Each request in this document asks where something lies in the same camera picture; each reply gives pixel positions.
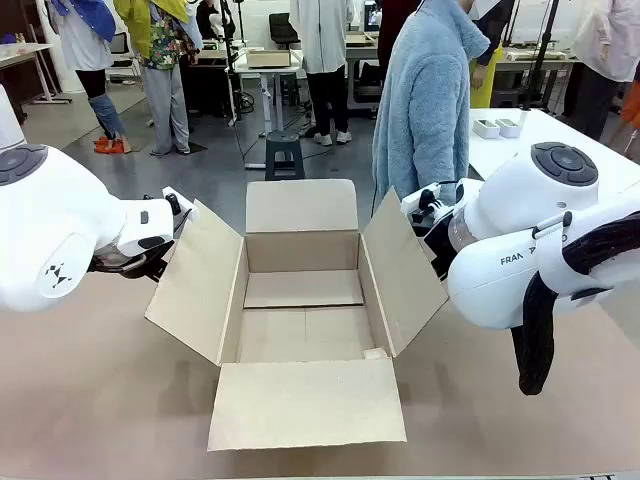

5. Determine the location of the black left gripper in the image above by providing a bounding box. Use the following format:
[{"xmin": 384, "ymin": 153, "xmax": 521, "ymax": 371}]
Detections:
[{"xmin": 88, "ymin": 238, "xmax": 177, "ymax": 284}]

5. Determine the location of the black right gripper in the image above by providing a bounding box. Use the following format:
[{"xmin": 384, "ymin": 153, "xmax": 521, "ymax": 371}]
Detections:
[{"xmin": 412, "ymin": 218, "xmax": 454, "ymax": 282}]

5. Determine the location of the brown cardboard box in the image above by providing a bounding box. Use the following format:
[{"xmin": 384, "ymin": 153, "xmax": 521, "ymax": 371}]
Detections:
[{"xmin": 144, "ymin": 178, "xmax": 450, "ymax": 453}]

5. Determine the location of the person's right forearm blue sleeve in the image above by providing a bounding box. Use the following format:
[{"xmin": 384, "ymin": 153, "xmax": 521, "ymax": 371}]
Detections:
[{"xmin": 372, "ymin": 119, "xmax": 419, "ymax": 204}]

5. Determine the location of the person in blue fleece jacket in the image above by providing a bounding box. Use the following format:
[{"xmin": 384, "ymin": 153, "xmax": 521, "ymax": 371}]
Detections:
[{"xmin": 371, "ymin": 0, "xmax": 492, "ymax": 212}]

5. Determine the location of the large white table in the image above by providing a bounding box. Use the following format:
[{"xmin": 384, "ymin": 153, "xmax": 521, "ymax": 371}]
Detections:
[{"xmin": 467, "ymin": 108, "xmax": 640, "ymax": 201}]

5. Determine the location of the person in yellow apron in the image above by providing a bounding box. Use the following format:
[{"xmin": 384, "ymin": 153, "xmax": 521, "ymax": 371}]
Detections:
[{"xmin": 468, "ymin": 14, "xmax": 516, "ymax": 110}]

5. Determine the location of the dark plastic stool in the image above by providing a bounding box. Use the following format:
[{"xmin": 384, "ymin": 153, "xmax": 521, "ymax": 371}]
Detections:
[{"xmin": 264, "ymin": 131, "xmax": 306, "ymax": 182}]

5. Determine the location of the white ribbed cylinder appliance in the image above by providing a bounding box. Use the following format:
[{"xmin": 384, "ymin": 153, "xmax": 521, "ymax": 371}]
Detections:
[{"xmin": 0, "ymin": 83, "xmax": 27, "ymax": 151}]

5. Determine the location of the person in floral shirt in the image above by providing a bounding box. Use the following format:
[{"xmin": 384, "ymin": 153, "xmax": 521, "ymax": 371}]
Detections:
[{"xmin": 113, "ymin": 0, "xmax": 202, "ymax": 157}]

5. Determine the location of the white height adjustable desk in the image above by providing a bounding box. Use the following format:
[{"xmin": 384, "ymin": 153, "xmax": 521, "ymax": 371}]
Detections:
[{"xmin": 227, "ymin": 47, "xmax": 306, "ymax": 137}]

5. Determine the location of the person with blue jacket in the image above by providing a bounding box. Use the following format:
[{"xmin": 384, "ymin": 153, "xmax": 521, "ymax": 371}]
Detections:
[{"xmin": 48, "ymin": 0, "xmax": 127, "ymax": 154}]

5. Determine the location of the person in white coat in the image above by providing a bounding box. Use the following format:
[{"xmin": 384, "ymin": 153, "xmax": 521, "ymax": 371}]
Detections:
[{"xmin": 293, "ymin": 0, "xmax": 354, "ymax": 147}]

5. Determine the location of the shallow cardboard tray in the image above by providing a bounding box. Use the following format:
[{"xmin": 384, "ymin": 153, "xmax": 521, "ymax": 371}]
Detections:
[{"xmin": 246, "ymin": 48, "xmax": 292, "ymax": 69}]

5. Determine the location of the white desk with wooden top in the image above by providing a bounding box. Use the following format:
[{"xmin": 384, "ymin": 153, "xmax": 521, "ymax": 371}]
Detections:
[{"xmin": 0, "ymin": 41, "xmax": 72, "ymax": 107}]

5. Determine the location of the person in pale pink coat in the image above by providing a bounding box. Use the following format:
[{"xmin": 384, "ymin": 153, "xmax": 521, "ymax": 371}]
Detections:
[{"xmin": 569, "ymin": 0, "xmax": 640, "ymax": 142}]

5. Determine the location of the black office chair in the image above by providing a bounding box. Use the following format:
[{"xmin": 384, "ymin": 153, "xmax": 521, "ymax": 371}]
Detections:
[{"xmin": 268, "ymin": 11, "xmax": 302, "ymax": 50}]

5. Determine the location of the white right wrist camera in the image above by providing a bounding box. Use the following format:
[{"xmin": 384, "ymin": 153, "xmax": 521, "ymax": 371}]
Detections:
[{"xmin": 400, "ymin": 181, "xmax": 458, "ymax": 222}]

